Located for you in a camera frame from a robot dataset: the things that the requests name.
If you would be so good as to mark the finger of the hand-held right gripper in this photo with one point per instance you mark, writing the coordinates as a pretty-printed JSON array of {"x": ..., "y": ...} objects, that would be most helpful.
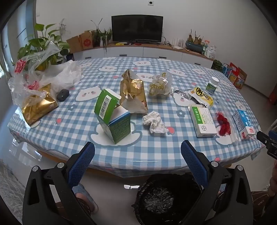
[{"x": 271, "y": 145}]

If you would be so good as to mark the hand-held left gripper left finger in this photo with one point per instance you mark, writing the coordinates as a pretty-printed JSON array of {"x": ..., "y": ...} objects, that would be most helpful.
[{"x": 83, "y": 162}]

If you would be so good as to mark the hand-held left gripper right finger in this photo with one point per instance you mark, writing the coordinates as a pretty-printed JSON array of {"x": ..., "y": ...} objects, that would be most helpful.
[{"x": 192, "y": 161}]

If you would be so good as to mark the white green medicine box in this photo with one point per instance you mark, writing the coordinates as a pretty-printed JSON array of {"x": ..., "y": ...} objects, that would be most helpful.
[{"x": 203, "y": 121}]

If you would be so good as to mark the black trash bin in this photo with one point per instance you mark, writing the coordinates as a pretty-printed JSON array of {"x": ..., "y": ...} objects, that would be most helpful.
[{"x": 166, "y": 199}]

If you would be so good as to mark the yellow snack packet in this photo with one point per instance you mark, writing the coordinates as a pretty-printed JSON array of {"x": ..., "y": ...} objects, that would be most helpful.
[{"x": 203, "y": 96}]

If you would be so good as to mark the gold snack bag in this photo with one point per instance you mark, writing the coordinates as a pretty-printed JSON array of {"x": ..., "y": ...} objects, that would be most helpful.
[{"x": 132, "y": 93}]

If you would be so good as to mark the person's right hand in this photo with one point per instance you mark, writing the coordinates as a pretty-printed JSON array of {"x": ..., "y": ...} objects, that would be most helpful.
[{"x": 274, "y": 179}]

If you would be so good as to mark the blue fluffy slipper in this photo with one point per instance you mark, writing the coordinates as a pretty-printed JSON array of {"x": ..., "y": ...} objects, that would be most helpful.
[{"x": 86, "y": 196}]

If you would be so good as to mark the blue white milk carton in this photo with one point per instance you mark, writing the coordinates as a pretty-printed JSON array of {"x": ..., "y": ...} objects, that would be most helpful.
[{"x": 243, "y": 123}]

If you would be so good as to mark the red stool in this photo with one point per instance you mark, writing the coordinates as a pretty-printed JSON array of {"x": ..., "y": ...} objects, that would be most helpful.
[{"x": 273, "y": 96}]

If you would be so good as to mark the crumpled white tissue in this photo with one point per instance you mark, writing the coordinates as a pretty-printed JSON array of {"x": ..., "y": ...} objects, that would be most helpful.
[{"x": 154, "y": 122}]

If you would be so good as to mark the green white carton box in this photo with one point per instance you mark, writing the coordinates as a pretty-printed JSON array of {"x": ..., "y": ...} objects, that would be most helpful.
[{"x": 108, "y": 112}]

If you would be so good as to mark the blue checked tablecloth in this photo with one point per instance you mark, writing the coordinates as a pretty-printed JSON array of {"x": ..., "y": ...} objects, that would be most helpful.
[{"x": 164, "y": 112}]

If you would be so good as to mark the silver foil wrapper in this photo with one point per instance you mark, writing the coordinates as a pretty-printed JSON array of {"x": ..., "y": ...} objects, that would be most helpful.
[{"x": 182, "y": 94}]

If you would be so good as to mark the black computer mouse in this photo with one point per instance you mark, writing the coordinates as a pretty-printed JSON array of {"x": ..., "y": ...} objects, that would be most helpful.
[{"x": 62, "y": 94}]

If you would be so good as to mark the gold packaging bag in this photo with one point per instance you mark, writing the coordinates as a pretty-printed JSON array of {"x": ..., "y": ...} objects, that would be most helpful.
[{"x": 37, "y": 108}]

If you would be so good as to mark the white medicine bottle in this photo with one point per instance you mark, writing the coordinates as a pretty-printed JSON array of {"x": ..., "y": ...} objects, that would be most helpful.
[{"x": 212, "y": 86}]

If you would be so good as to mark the colourful boxes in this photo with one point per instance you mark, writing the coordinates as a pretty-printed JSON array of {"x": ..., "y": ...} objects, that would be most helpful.
[{"x": 235, "y": 75}]

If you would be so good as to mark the clear bag with gold wrappers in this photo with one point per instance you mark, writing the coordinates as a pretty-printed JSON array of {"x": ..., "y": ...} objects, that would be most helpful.
[{"x": 159, "y": 85}]

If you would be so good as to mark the clear plastic bag red print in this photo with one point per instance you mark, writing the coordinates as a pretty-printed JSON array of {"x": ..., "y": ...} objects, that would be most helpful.
[{"x": 62, "y": 75}]

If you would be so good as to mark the small green floor plant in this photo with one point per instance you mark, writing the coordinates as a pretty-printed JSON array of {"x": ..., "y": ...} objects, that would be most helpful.
[{"x": 217, "y": 65}]

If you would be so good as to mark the white packaging bags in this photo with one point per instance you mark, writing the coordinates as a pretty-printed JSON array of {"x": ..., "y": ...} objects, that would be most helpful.
[{"x": 210, "y": 52}]

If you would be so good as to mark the white router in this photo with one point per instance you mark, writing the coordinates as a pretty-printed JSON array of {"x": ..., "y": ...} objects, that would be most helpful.
[{"x": 177, "y": 45}]

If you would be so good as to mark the bonsai in blue planter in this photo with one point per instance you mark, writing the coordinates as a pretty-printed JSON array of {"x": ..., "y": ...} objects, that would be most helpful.
[{"x": 194, "y": 44}]

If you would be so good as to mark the brown cardboard box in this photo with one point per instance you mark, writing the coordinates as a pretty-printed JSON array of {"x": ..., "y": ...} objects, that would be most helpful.
[{"x": 73, "y": 44}]

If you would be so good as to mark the white cabinet with wooden top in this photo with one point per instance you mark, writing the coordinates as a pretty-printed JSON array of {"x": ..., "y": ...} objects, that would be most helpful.
[{"x": 129, "y": 52}]

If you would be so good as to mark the brown paper bag red print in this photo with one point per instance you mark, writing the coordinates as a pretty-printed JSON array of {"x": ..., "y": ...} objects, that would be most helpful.
[{"x": 86, "y": 40}]

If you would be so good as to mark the green pothos plant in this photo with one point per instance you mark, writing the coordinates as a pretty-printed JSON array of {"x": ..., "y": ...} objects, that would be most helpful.
[{"x": 39, "y": 47}]

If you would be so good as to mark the potted orchid plant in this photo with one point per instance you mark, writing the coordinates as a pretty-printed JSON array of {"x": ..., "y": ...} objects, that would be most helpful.
[{"x": 101, "y": 34}]

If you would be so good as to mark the black television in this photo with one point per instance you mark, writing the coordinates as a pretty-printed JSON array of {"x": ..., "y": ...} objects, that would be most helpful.
[{"x": 137, "y": 28}]

